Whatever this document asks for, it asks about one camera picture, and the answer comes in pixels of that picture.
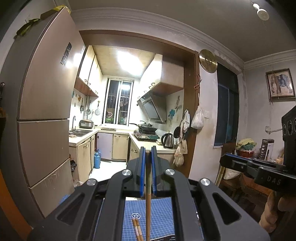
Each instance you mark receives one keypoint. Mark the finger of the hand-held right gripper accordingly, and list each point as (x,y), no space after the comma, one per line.
(240,157)
(233,163)

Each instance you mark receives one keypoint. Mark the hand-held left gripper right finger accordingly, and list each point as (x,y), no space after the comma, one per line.
(153,176)

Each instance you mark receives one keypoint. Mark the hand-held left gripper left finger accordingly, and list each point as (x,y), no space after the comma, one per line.
(143,176)

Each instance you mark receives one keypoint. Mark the single wooden chopstick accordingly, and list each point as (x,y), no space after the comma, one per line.
(148,215)

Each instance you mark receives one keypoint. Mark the row of wooden chopsticks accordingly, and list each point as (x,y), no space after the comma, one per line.
(136,231)

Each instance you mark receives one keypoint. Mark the teal slotted utensil holder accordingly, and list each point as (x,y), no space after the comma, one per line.
(161,238)

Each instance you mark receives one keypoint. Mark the person's right hand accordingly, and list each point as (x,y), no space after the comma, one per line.
(269,213)

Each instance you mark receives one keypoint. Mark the wooden chair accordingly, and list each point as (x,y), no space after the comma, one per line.
(229,148)

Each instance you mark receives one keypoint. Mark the dark wooden side table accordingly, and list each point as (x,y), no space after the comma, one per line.
(254,192)

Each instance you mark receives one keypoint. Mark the black product box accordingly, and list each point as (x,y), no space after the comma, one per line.
(266,146)

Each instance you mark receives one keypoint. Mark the blue grid star tablecloth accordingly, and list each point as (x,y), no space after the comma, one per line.
(138,208)

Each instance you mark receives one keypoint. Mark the hanging beige bags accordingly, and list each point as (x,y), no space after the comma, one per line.
(181,150)

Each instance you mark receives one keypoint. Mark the beige base cabinets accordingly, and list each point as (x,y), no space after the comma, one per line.
(120,146)

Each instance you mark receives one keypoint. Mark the electric kettle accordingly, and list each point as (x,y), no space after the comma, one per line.
(168,140)

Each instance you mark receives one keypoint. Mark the gas stove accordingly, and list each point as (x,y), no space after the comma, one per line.
(143,135)

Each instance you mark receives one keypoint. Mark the blue thermos flask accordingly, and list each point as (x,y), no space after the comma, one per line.
(97,160)

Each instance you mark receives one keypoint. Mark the hanging black pan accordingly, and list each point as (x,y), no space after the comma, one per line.
(177,132)

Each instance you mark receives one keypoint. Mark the dark room window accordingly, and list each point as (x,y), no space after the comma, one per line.
(226,104)

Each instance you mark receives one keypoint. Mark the white plastic bag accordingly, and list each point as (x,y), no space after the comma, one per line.
(197,120)

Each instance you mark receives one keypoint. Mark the hanging white cloth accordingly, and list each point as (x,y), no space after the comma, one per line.
(186,120)

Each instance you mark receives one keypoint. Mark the steel range hood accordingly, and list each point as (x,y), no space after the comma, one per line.
(153,106)

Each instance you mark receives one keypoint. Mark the steel kitchen sink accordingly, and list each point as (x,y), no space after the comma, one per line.
(79,132)

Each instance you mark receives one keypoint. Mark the hanging strainer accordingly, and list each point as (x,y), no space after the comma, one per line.
(98,112)

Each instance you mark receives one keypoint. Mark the kitchen window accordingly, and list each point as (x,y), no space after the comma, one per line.
(115,97)

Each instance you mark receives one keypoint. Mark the framed picture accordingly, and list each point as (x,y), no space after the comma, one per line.
(281,83)

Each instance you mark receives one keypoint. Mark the hanging ladle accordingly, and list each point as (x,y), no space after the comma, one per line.
(88,111)

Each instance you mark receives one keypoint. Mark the sink faucet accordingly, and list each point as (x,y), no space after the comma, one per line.
(73,122)

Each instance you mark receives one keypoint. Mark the brown refrigerator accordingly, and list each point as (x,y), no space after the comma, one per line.
(46,92)

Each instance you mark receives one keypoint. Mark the dark fridge sticker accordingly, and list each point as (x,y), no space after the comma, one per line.
(66,53)

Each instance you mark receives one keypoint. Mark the round ceiling lamp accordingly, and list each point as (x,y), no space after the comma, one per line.
(263,14)

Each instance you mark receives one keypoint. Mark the yellow green packet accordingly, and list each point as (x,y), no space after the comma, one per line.
(27,26)

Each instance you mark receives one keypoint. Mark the wall socket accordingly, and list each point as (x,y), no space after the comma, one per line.
(268,129)

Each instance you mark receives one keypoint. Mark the wall switch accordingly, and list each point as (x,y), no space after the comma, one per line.
(207,114)

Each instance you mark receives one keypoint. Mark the floral wall sticker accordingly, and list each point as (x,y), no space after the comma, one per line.
(172,113)

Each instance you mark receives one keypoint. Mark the gold wall clock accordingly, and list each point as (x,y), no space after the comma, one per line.
(208,60)

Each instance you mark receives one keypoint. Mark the wall cabinet above range hood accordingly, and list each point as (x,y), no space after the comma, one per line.
(157,74)

